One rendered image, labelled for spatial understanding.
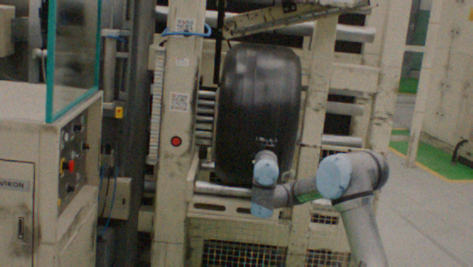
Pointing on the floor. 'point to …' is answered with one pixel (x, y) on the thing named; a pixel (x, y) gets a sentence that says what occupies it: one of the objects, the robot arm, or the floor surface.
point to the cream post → (168, 166)
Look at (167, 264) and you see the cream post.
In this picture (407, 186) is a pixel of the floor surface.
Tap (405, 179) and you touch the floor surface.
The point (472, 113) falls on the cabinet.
